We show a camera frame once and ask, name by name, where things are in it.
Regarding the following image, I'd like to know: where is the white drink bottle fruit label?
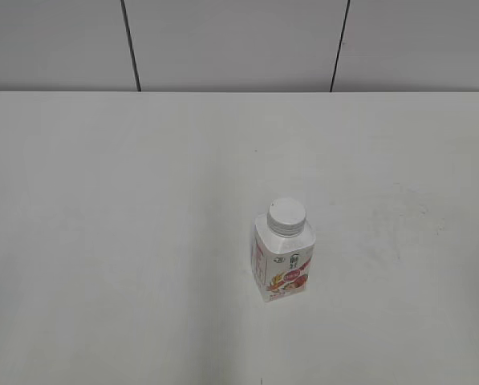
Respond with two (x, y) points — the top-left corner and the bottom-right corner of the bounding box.
(251, 214), (316, 302)

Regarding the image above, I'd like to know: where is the white screw cap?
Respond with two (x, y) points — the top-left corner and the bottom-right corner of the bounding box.
(266, 197), (306, 237)

